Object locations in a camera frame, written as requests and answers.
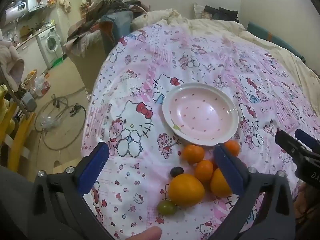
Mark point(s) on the pink fluffy garment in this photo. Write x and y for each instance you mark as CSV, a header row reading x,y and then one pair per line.
x,y
11,60

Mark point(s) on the pink plate with white rim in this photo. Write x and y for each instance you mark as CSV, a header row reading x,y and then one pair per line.
x,y
200,112

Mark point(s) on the green dustpan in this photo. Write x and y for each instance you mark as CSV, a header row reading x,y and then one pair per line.
x,y
58,61

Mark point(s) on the yellow wooden frame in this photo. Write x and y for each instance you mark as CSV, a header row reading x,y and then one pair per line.
x,y
20,135

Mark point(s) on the person's left hand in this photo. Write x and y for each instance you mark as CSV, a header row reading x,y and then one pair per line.
x,y
147,233

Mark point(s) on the teal mat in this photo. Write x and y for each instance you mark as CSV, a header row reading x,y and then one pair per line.
x,y
275,40

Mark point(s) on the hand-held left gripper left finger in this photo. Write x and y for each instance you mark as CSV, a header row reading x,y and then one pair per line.
x,y
92,170

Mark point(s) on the dark clothes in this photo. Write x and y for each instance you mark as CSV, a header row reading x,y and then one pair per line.
x,y
222,12

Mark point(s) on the small orange tomato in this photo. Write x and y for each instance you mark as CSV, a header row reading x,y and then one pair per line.
x,y
193,153

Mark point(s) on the dark purple grape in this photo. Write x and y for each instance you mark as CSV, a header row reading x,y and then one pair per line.
x,y
176,171

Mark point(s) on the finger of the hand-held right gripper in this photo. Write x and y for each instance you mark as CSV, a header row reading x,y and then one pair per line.
x,y
287,142
306,138

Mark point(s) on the pile of clothes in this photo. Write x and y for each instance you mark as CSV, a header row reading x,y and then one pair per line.
x,y
107,7

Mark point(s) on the large orange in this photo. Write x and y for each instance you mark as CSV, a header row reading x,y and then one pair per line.
x,y
220,183
186,190

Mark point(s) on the green grape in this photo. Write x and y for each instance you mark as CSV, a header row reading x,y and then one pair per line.
x,y
167,207

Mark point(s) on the white washing machine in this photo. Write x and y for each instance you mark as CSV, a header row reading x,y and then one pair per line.
x,y
48,42

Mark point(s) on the small orange tangerine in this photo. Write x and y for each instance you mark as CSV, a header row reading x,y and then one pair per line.
x,y
233,147

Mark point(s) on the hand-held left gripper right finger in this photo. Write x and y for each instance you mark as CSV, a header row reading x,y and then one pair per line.
x,y
230,170

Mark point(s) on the white water heater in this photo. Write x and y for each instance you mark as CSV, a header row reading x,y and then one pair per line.
x,y
16,11

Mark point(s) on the pink cartoon printed blanket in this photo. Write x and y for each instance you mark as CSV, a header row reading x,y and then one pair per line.
x,y
150,80

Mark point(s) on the kitchen counter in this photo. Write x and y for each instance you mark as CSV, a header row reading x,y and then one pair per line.
x,y
25,42

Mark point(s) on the plastic bag with red items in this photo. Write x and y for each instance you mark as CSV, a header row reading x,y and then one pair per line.
x,y
42,83

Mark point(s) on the person's right hand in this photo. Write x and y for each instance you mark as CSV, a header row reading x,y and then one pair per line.
x,y
308,197

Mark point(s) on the brown cardboard box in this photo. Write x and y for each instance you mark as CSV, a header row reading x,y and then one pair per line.
x,y
86,65

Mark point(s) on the grey boxy device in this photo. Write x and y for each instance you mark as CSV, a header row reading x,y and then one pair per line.
x,y
28,101

